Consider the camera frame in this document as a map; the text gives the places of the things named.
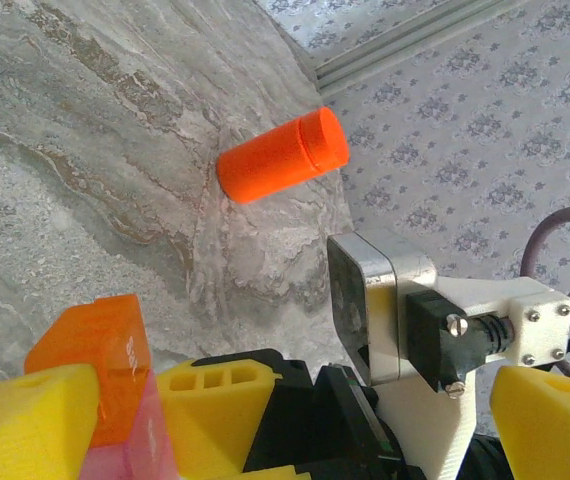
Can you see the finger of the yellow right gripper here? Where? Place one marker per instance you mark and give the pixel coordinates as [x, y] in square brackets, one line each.
[280, 474]
[200, 420]

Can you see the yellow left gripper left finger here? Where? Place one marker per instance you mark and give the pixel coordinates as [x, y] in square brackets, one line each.
[15, 440]

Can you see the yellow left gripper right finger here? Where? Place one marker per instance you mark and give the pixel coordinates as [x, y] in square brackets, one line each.
[555, 440]

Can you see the orange translucent pill box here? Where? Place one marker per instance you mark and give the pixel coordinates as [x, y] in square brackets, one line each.
[80, 330]

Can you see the pink translucent pill box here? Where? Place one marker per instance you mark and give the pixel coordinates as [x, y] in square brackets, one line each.
[145, 440]

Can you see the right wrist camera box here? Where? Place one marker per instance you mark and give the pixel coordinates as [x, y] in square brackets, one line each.
[385, 320]

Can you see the aluminium frame post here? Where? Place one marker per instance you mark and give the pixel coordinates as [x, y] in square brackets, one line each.
[390, 45]

